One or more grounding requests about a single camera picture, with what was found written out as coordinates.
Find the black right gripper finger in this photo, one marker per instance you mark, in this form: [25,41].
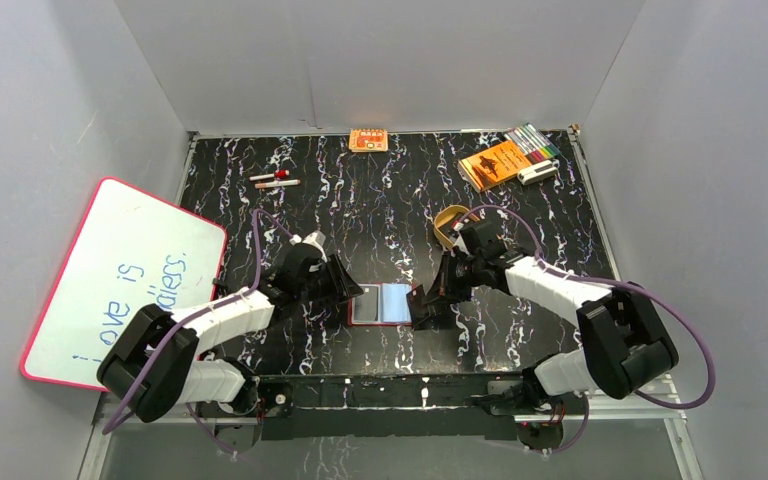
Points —
[432,317]
[451,284]

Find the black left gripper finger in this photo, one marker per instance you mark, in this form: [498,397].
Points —
[346,289]
[337,271]

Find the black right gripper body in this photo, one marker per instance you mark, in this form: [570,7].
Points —
[470,276]

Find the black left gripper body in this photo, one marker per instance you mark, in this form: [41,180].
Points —
[330,279]

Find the black VIP credit card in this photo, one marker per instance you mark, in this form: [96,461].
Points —
[365,307]

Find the red leather card holder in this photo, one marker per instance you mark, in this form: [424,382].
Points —
[393,309]

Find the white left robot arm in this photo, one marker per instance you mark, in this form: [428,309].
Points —
[157,363]

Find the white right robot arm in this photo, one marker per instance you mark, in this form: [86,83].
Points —
[624,342]

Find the yellow oval tray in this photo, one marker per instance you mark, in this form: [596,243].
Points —
[450,220]

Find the white whiteboard eraser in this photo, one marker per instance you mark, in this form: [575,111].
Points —
[537,172]

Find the orange book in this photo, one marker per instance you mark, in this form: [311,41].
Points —
[493,166]

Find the orange white marker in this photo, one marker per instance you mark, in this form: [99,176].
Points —
[277,184]

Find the red capped marker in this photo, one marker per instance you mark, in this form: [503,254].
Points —
[276,175]

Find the pack of coloured markers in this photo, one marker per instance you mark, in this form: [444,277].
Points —
[534,145]

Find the small orange notepad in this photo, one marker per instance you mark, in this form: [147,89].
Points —
[368,140]

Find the pink framed whiteboard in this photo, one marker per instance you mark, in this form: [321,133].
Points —
[131,249]

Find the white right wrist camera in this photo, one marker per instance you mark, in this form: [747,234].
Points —
[464,240]

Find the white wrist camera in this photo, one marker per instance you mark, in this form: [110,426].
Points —
[464,240]
[316,239]

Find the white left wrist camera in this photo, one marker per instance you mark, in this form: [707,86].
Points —
[316,239]

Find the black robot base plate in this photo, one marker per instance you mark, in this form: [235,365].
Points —
[488,406]

